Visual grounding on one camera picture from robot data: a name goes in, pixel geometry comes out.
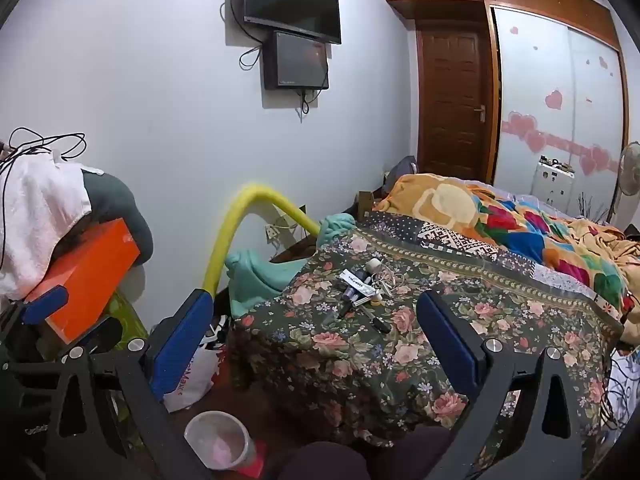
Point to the dark grey pillow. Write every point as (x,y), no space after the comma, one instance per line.
(405,165)

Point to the teal cloth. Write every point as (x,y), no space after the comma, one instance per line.
(336,227)
(255,275)

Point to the standing fan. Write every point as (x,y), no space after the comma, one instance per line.
(631,165)

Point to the small white roll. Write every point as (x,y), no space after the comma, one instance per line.
(373,265)

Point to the white printed sheet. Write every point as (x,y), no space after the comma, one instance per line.
(620,390)

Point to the white wall socket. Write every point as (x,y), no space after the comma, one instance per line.
(272,231)

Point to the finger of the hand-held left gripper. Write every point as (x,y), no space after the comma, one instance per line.
(45,305)
(100,332)

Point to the white plastic bin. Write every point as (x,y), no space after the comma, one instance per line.
(217,442)

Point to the black wall television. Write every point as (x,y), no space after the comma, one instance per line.
(292,0)

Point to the orange box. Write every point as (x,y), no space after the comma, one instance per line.
(85,280)

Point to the white wardrobe with heart stickers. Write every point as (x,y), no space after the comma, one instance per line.
(550,85)

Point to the yellow foam tube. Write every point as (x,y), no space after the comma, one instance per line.
(235,225)

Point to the black pen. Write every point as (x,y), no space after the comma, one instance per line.
(377,321)

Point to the dark floral bedspread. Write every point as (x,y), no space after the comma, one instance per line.
(350,360)

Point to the white plastic bag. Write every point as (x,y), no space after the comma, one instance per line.
(192,365)

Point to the white tube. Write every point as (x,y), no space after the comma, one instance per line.
(354,276)

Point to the green bag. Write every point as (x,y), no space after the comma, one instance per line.
(125,320)

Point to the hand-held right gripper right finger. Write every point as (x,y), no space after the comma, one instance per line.
(450,340)

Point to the white towel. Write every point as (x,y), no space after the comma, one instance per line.
(40,220)

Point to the colourful printed blanket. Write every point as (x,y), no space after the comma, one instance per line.
(500,225)

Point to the red flat item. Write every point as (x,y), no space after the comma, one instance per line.
(256,460)

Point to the dark slim tube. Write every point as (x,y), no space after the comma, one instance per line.
(349,297)

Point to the patchwork quilt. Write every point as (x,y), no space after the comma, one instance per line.
(440,240)

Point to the small white cabinet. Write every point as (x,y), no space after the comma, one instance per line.
(554,175)

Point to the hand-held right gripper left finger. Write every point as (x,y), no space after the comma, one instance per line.
(175,345)

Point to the wooden bed frame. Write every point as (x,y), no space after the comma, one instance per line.
(366,201)

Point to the dark dried twigs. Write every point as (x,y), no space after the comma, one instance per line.
(587,206)

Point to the grey-green cushion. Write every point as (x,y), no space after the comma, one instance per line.
(120,215)

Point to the brown wooden door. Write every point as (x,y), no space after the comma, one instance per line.
(450,100)

